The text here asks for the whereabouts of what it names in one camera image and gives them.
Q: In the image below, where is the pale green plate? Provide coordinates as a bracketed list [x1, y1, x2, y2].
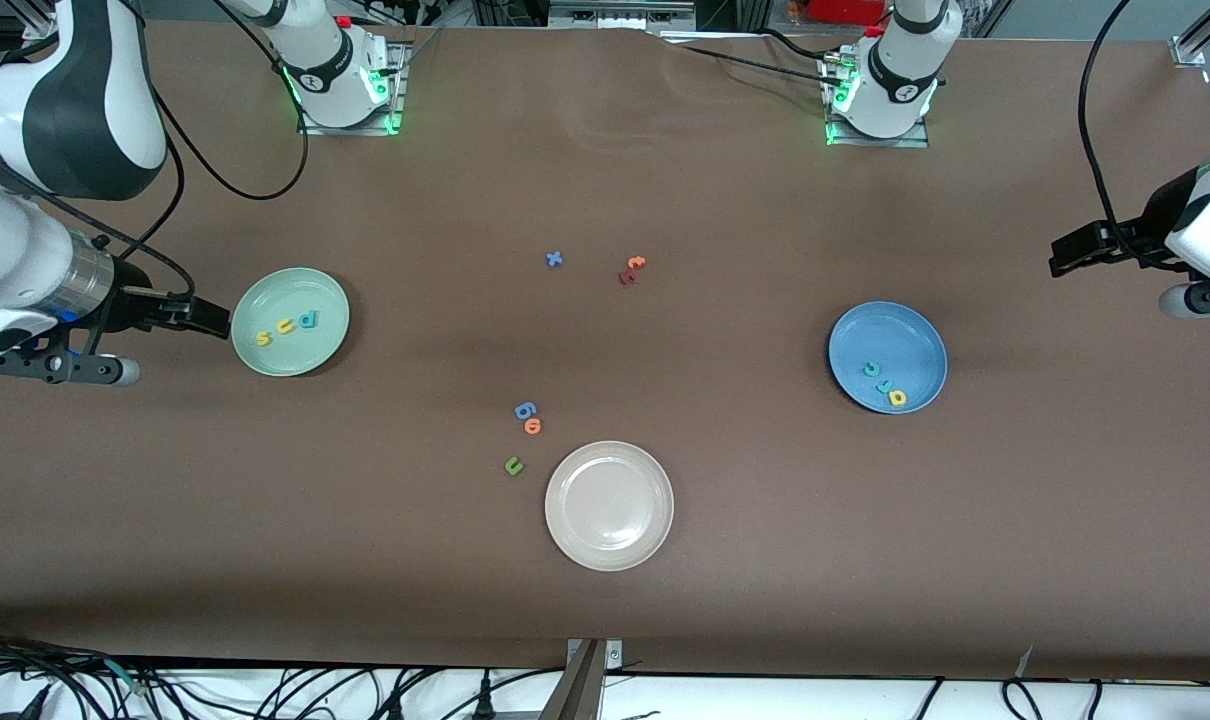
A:
[231, 267, 351, 378]

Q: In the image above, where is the blue plate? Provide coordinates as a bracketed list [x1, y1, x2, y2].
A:
[828, 301, 949, 415]

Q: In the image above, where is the red box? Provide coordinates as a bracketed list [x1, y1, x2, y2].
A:
[805, 0, 891, 26]

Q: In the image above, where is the beige plate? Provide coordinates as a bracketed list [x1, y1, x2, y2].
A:
[544, 441, 675, 572]

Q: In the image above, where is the grey metal device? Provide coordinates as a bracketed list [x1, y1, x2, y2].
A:
[548, 0, 698, 33]

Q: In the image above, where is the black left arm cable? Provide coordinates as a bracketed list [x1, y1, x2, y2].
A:
[1078, 0, 1181, 271]

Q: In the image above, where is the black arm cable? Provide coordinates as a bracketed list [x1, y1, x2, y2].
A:
[1078, 0, 1181, 271]
[5, 0, 310, 301]

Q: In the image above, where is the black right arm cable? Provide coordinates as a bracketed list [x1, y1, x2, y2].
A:
[5, 0, 310, 301]

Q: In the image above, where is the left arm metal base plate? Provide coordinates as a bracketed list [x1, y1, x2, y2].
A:
[825, 50, 931, 149]

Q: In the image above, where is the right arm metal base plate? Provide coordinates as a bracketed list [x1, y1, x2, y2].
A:
[297, 40, 408, 136]

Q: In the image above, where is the black cable on table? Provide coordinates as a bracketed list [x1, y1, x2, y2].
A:
[677, 28, 851, 86]

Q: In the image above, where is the aluminium frame strut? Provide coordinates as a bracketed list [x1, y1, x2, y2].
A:
[540, 638, 626, 720]

